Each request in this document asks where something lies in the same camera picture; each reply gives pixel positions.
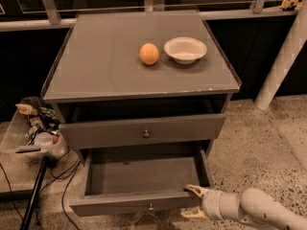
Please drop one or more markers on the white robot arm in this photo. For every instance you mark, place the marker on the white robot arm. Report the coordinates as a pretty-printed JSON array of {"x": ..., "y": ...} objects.
[{"x": 253, "y": 208}]

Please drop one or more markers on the black stand pole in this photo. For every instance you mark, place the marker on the black stand pole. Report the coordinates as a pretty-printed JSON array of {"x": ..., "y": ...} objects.
[{"x": 26, "y": 221}]

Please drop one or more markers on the grey drawer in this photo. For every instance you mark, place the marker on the grey drawer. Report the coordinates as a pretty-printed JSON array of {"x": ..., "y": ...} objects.
[
  {"x": 119, "y": 133},
  {"x": 136, "y": 179}
]

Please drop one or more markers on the white diagonal pillar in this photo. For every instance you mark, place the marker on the white diagonal pillar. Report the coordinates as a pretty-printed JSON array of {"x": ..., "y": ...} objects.
[{"x": 285, "y": 59}]

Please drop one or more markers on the brown item in bin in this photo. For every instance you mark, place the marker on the brown item in bin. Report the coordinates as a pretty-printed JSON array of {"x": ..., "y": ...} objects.
[{"x": 26, "y": 109}]

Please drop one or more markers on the yellow object on ledge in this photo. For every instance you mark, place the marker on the yellow object on ledge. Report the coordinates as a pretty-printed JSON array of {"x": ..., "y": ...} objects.
[{"x": 289, "y": 5}]

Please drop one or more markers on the white round lid in bin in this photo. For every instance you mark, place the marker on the white round lid in bin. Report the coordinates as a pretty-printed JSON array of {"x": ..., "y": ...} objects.
[{"x": 43, "y": 139}]

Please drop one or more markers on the green patterned item in bin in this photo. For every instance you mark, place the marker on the green patterned item in bin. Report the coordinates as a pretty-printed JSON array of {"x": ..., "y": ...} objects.
[{"x": 48, "y": 115}]

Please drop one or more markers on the grey drawer cabinet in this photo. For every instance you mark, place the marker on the grey drawer cabinet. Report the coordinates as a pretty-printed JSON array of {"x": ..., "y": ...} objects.
[{"x": 99, "y": 75}]

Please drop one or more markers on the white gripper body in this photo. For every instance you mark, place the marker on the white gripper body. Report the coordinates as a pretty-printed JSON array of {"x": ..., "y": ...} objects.
[{"x": 210, "y": 202}]

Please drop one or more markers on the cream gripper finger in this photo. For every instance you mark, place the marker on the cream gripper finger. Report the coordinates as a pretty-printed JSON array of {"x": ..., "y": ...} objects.
[
  {"x": 193, "y": 213},
  {"x": 197, "y": 190}
]

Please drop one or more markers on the grey top drawer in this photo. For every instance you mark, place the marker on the grey top drawer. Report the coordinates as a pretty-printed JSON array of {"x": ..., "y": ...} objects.
[{"x": 119, "y": 133}]

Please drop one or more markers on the orange fruit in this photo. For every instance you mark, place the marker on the orange fruit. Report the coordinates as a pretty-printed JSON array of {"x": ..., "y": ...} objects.
[{"x": 149, "y": 54}]

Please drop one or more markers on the metal railing frame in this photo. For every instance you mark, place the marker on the metal railing frame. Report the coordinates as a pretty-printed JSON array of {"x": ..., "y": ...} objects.
[{"x": 17, "y": 15}]

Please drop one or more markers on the white bowl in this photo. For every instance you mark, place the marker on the white bowl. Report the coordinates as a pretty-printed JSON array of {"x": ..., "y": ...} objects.
[{"x": 185, "y": 50}]

